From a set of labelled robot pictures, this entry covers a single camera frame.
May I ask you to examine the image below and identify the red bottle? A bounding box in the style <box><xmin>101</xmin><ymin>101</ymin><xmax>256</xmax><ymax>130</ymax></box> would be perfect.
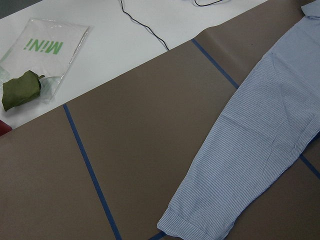
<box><xmin>0</xmin><ymin>120</ymin><xmax>13</xmax><ymax>136</ymax></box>

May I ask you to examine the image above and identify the light blue striped shirt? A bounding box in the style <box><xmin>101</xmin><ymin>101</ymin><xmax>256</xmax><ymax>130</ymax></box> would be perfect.
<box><xmin>157</xmin><ymin>0</ymin><xmax>320</xmax><ymax>240</ymax></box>

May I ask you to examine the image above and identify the brown paper table cover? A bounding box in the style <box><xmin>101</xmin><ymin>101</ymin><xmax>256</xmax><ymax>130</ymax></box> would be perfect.
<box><xmin>0</xmin><ymin>0</ymin><xmax>320</xmax><ymax>240</ymax></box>

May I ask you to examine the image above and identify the clear plastic bag MiNi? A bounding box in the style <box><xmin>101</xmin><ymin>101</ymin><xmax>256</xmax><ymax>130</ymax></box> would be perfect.
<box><xmin>0</xmin><ymin>18</ymin><xmax>91</xmax><ymax>103</ymax></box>

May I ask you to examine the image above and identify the black cable on table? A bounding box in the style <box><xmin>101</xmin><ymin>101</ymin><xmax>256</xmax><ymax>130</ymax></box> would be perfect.
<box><xmin>119</xmin><ymin>0</ymin><xmax>170</xmax><ymax>51</ymax></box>

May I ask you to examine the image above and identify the green folded cloth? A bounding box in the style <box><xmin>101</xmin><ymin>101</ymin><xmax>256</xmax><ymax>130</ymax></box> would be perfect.
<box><xmin>1</xmin><ymin>70</ymin><xmax>45</xmax><ymax>112</ymax></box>

